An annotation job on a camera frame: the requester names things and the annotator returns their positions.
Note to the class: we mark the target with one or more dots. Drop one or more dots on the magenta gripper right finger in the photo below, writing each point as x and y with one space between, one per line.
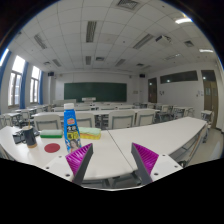
145 160

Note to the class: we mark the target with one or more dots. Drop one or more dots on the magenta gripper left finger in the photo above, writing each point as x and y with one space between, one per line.
78 162

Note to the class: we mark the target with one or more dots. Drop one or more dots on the blue plastic bottle white cap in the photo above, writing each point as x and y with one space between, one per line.
71 130

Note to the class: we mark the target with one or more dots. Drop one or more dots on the red round coaster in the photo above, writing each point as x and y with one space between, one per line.
52 147

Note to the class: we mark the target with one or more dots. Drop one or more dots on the yellow green sponge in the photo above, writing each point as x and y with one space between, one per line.
90 133

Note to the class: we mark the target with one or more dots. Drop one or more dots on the white chair right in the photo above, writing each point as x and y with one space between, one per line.
145 117

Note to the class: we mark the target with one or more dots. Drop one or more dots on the white chair behind bottle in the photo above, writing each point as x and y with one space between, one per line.
85 119

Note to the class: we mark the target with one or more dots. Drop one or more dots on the white chair centre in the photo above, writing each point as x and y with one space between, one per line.
120 119

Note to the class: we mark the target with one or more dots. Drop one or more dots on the black cup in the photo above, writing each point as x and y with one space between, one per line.
29 136

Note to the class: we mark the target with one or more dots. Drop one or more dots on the white chair left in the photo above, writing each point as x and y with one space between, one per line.
47 122

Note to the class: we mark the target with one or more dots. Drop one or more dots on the black object on table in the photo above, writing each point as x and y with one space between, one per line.
19 137

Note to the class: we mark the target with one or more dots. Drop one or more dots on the green chalkboard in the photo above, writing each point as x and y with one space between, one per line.
101 91

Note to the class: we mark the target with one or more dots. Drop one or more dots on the dark rear door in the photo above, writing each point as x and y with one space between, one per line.
152 90

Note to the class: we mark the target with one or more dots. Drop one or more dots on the brown door right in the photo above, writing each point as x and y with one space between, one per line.
211 99

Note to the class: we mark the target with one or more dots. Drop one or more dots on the window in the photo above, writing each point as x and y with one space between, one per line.
15 81
34 84

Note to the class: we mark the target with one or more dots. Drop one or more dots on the left window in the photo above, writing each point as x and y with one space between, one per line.
15 81

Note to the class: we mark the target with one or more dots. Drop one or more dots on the ceiling projector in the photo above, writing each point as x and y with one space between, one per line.
164 40

